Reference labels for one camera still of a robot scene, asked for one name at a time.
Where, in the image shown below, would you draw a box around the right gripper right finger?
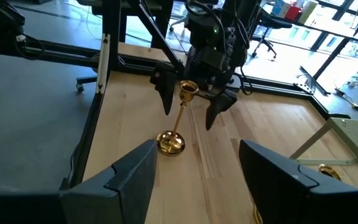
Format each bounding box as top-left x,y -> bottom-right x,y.
238,139 -> 358,224

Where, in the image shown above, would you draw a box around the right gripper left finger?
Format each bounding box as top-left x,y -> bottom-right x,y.
60,139 -> 158,224

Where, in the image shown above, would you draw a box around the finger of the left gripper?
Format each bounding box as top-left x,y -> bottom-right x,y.
149,61 -> 179,116
204,89 -> 239,131

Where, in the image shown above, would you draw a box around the gold candlestick holder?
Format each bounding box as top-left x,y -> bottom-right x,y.
155,80 -> 200,157
318,163 -> 342,182

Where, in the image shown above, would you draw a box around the black office chair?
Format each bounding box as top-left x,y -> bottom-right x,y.
249,12 -> 293,60

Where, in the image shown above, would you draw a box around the black caster wheel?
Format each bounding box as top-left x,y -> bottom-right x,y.
75,75 -> 98,93

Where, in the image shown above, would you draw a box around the red box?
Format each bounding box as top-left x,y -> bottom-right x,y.
284,5 -> 303,22

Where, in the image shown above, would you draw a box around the black metal beam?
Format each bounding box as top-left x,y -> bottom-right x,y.
0,39 -> 104,68

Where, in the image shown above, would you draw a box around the black aluminium table frame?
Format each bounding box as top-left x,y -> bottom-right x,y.
59,0 -> 352,190

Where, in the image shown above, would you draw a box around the cream power cable yellow plugs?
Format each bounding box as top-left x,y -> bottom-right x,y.
334,79 -> 358,122

